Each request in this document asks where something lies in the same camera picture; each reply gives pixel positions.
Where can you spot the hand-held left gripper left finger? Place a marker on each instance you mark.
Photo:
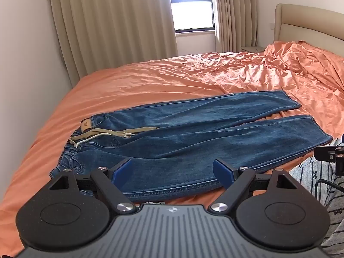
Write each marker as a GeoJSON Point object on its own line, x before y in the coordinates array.
{"type": "Point", "coordinates": [123, 169]}

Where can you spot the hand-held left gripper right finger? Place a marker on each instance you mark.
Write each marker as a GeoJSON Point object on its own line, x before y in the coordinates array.
{"type": "Point", "coordinates": [222, 173]}

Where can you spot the blue denim pants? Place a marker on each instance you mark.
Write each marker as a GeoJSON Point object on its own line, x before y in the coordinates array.
{"type": "Point", "coordinates": [188, 129]}

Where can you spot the beige fabric belt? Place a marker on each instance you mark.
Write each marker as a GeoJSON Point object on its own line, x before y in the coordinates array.
{"type": "Point", "coordinates": [113, 132]}

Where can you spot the grey patterned clothing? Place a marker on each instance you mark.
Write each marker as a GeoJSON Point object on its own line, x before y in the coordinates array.
{"type": "Point", "coordinates": [322, 220]}

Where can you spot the orange bed sheet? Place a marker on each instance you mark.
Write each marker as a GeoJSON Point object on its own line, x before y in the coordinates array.
{"type": "Point", "coordinates": [161, 78]}

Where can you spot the white nightstand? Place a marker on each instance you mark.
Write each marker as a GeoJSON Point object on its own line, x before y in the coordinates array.
{"type": "Point", "coordinates": [252, 49]}

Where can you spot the beige padded headboard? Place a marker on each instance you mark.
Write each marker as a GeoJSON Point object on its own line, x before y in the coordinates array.
{"type": "Point", "coordinates": [306, 24]}

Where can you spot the wide beige curtain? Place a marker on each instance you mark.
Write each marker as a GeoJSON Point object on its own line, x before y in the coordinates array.
{"type": "Point", "coordinates": [113, 24]}

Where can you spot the narrow beige curtain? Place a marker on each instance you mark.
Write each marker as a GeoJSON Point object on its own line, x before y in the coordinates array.
{"type": "Point", "coordinates": [235, 13]}

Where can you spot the window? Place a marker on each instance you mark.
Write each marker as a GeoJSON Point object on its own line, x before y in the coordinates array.
{"type": "Point", "coordinates": [192, 5]}

